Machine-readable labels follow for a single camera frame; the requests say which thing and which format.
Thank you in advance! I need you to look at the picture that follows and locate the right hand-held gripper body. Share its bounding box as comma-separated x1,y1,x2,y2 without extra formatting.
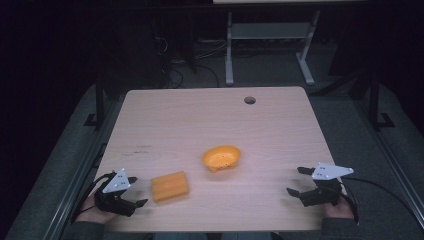
299,162,355,208

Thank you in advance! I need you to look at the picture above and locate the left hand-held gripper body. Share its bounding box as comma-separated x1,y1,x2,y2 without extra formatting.
94,168,138,218

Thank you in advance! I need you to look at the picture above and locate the orange ribbed sponge block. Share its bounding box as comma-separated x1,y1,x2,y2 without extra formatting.
150,170,190,203

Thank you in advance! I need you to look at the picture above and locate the orange perforated bowl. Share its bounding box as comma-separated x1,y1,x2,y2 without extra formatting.
201,144,242,174

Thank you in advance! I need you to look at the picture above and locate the person's right hand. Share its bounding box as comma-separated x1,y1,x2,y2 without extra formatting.
324,195,355,220

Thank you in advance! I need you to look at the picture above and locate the person's left hand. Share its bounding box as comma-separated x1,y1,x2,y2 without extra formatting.
76,194,118,225

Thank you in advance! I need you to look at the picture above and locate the black metal stand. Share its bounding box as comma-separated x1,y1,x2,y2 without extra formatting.
367,70,396,131
83,70,106,130

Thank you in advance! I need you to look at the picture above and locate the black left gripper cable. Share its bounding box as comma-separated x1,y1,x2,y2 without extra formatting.
70,172,116,225

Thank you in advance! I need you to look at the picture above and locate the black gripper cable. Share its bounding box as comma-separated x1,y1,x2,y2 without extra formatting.
339,176,424,225
70,172,116,225

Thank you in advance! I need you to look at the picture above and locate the aluminium rail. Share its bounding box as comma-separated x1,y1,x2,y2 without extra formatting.
352,99,424,222
42,96,125,240

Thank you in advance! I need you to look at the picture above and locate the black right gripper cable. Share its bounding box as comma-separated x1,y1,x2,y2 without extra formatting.
339,176,424,225

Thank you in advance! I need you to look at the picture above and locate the tangle of floor cables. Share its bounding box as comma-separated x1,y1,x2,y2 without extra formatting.
153,34,228,90

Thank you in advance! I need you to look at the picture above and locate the white metal table frame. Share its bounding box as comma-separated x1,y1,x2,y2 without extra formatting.
225,9,321,87

